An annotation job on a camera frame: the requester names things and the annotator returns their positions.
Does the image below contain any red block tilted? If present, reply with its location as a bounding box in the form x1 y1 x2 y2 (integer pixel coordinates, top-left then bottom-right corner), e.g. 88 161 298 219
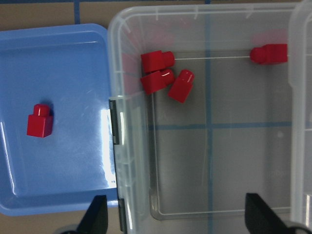
168 69 195 103

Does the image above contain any clear plastic storage box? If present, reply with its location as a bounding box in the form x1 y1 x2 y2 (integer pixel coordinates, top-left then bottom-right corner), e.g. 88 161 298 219
108 2 295 234

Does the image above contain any clear plastic box lid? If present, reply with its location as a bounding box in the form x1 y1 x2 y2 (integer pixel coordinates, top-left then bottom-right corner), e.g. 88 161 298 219
289 0 312 228

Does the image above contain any red block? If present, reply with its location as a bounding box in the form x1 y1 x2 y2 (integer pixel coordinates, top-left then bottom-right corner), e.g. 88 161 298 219
168 69 195 103
140 50 175 73
140 69 175 95
26 104 53 138
250 44 288 65

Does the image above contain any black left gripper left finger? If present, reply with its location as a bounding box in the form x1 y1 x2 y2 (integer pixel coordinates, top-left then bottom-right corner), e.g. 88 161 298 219
76 195 108 234

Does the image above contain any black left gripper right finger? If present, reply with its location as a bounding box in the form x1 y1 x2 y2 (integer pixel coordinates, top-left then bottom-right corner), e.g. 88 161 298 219
245 193 296 234

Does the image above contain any blue plastic tray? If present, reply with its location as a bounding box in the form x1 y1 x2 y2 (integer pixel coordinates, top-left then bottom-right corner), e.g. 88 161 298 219
0 24 117 216

